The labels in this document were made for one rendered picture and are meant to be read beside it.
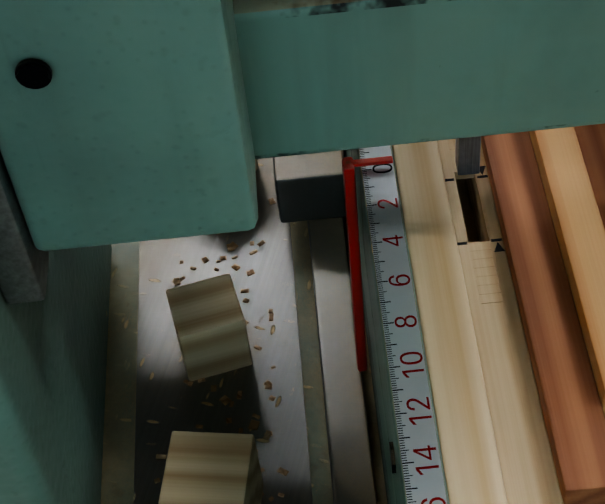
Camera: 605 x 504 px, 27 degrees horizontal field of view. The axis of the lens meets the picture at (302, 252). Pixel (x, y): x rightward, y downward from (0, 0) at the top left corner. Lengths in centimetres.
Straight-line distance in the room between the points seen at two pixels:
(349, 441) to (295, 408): 4
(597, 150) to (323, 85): 14
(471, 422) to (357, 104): 12
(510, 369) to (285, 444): 18
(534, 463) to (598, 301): 7
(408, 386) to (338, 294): 21
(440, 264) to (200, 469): 15
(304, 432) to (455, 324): 17
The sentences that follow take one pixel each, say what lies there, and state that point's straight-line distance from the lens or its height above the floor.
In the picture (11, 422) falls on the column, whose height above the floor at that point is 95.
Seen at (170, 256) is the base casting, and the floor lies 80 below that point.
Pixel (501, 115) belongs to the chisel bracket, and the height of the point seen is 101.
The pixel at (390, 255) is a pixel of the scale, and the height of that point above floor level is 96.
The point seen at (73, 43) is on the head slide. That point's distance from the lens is 38.
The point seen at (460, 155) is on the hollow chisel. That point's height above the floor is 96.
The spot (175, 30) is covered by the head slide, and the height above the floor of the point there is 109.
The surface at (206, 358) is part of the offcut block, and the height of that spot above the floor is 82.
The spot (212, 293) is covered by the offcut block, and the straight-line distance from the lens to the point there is 63.
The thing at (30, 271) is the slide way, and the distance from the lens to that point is 45.
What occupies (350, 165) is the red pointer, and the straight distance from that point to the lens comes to 52.
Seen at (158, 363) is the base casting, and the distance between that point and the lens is 66.
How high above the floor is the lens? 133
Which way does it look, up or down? 49 degrees down
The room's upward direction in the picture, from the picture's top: 7 degrees counter-clockwise
